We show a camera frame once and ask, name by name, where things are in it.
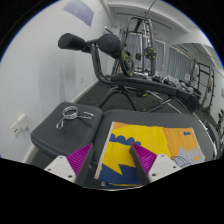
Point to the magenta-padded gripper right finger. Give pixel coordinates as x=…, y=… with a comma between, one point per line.
x=146, y=158

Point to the large purple wall poster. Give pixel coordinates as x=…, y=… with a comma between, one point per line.
x=80, y=10

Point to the black box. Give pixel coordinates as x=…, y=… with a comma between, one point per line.
x=190, y=98

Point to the narrow grey window curtain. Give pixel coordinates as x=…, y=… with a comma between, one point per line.
x=160, y=55

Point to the silver barbell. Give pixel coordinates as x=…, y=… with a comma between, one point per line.
x=166, y=102

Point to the black power rack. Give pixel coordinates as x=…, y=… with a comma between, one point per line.
x=210, y=86

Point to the black yellow-marked weight plate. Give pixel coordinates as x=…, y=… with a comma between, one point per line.
x=125, y=63

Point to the black padded weight bench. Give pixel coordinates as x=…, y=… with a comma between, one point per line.
x=66, y=140

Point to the white plug adapter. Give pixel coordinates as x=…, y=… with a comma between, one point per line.
x=22, y=121

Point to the yellow blue patterned towel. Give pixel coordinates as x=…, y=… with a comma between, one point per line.
x=143, y=140

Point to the wide grey window curtain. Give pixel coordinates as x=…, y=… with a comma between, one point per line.
x=178, y=63

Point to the black dumbbell stand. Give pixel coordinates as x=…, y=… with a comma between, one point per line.
x=220, y=121

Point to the small black weight plate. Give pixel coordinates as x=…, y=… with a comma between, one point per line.
x=150, y=53

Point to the white wall socket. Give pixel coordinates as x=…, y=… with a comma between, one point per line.
x=15, y=129

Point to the silver spring barbell collar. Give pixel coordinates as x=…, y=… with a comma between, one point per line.
x=66, y=116

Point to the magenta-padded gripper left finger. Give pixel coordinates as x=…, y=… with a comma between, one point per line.
x=78, y=160

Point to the black bench with leg rollers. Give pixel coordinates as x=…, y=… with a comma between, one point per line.
x=143, y=83

